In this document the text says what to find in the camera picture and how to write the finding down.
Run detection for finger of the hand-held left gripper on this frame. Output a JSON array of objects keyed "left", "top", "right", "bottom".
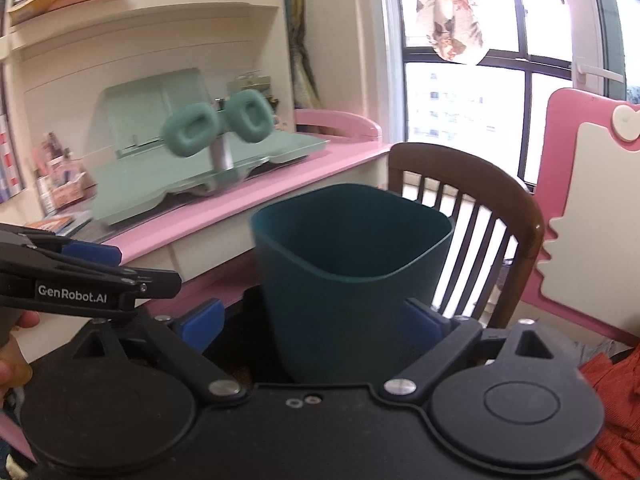
[
  {"left": 0, "top": 248, "right": 182, "bottom": 307},
  {"left": 0, "top": 224, "right": 123, "bottom": 267}
]

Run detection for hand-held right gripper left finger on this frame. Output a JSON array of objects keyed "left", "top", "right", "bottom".
[{"left": 70, "top": 298, "right": 253, "bottom": 405}]

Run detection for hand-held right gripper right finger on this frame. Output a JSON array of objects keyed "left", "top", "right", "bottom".
[{"left": 382, "top": 298, "right": 577, "bottom": 403}]

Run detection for dark teal plastic bin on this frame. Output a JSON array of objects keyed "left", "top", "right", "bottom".
[{"left": 250, "top": 183, "right": 456, "bottom": 385}]

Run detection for person's left hand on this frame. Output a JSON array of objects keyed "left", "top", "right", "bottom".
[{"left": 0, "top": 310, "right": 42, "bottom": 400}]

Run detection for orange booklet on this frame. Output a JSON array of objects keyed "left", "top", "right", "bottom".
[{"left": 24, "top": 212, "right": 94, "bottom": 239}]

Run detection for small box of items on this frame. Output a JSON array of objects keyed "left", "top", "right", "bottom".
[{"left": 31, "top": 131, "right": 89, "bottom": 214}]

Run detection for mint green plastic tray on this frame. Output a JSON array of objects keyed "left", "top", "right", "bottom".
[{"left": 92, "top": 67, "right": 332, "bottom": 227}]

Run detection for row of upright books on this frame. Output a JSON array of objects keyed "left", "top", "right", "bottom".
[{"left": 0, "top": 109, "right": 27, "bottom": 206}]

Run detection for silver headphone stand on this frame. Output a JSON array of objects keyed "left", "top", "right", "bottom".
[{"left": 208, "top": 97, "right": 237, "bottom": 187}]

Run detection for dark wooden chair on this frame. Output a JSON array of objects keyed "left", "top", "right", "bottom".
[{"left": 387, "top": 142, "right": 546, "bottom": 332}]

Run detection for mint green headphones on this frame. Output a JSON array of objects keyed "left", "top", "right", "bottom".
[{"left": 161, "top": 89, "right": 275, "bottom": 160}]

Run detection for pink and cream desk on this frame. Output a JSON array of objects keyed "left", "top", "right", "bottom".
[{"left": 90, "top": 107, "right": 401, "bottom": 312}]

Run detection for pink and white furniture panel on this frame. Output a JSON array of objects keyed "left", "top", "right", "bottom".
[{"left": 517, "top": 87, "right": 640, "bottom": 347}]

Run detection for cream white shelf unit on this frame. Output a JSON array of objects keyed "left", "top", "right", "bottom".
[{"left": 0, "top": 0, "right": 297, "bottom": 211}]

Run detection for person's orange clothing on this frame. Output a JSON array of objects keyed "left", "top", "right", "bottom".
[{"left": 579, "top": 344, "right": 640, "bottom": 480}]

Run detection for pale green box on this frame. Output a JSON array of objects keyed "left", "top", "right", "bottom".
[{"left": 227, "top": 72, "right": 282, "bottom": 127}]

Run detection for black framed window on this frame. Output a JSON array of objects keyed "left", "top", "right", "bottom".
[{"left": 395, "top": 0, "right": 640, "bottom": 187}]

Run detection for floral hanging cloth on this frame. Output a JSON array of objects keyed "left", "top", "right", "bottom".
[{"left": 411, "top": 0, "right": 493, "bottom": 66}]

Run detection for white window handle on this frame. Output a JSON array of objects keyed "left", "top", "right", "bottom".
[{"left": 575, "top": 56, "right": 629, "bottom": 84}]

